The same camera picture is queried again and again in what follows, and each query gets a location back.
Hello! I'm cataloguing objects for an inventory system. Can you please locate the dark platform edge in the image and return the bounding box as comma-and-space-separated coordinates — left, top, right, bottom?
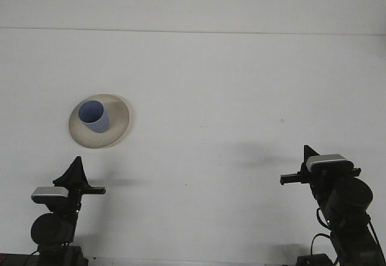
0, 252, 39, 266

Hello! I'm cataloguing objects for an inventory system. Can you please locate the pale grey camera box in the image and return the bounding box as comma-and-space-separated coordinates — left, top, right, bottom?
305, 154, 354, 171
30, 186, 69, 204

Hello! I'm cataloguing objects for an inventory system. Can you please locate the pale round plate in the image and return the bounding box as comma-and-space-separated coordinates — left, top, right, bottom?
68, 93, 134, 150

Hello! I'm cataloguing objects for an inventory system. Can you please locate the pale blue cup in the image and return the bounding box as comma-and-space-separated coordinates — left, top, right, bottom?
78, 100, 110, 134

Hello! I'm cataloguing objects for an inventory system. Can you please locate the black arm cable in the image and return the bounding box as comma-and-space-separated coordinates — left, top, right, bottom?
24, 247, 40, 266
310, 214, 386, 261

